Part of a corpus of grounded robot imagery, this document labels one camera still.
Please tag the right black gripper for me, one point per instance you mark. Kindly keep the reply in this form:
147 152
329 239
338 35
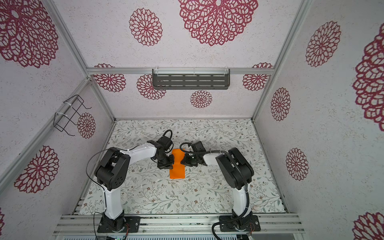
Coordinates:
186 162

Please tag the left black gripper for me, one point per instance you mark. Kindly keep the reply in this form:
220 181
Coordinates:
169 165

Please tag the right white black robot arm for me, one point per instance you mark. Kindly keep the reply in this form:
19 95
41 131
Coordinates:
236 170

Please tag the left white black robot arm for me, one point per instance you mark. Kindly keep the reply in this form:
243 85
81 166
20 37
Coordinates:
113 168

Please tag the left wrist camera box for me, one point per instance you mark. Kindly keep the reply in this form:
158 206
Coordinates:
165 142

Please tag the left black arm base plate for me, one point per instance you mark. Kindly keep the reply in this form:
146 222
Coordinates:
120 225

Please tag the grey slotted wall shelf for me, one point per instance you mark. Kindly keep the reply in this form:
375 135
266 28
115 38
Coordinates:
191 79

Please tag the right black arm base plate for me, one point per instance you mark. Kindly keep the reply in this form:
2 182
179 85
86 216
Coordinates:
240 223

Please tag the aluminium front rail frame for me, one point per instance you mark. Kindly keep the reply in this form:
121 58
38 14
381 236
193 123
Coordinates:
182 224

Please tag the black wire wall basket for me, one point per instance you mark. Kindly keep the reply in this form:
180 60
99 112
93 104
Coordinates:
65 117

